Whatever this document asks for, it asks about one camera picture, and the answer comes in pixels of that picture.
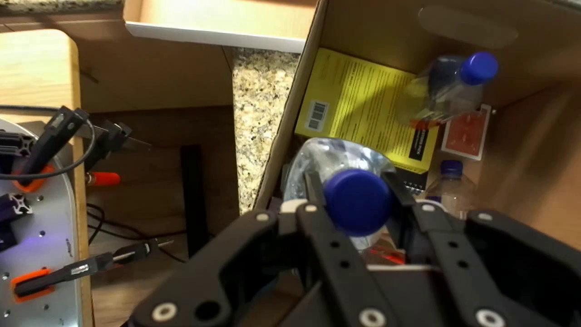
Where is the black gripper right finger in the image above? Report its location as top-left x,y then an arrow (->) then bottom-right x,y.
382,170 -> 581,327

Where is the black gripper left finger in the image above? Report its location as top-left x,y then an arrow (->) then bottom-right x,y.
125,170 -> 404,327

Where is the clear bottle blue cap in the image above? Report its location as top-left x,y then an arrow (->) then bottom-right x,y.
413,50 -> 500,125
424,157 -> 481,214
281,136 -> 397,252

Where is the cardboard box white outside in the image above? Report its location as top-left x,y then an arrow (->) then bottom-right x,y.
252,0 -> 581,327

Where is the red playing card pack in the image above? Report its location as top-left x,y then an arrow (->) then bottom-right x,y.
439,103 -> 493,161

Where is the black flat strip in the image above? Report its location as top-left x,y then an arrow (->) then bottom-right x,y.
179,143 -> 212,257

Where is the yellow book with barcode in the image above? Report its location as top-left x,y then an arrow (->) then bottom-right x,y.
293,47 -> 441,176

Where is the shallow white cardboard tray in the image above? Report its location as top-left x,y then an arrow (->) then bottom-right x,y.
121,0 -> 317,54

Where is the light wooden board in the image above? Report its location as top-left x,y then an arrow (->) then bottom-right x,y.
0,27 -> 83,132

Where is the black clamp orange handle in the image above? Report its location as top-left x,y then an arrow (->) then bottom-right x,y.
12,107 -> 92,194
83,119 -> 152,188
10,236 -> 177,299

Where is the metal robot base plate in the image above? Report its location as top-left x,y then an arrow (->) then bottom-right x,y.
0,116 -> 83,327

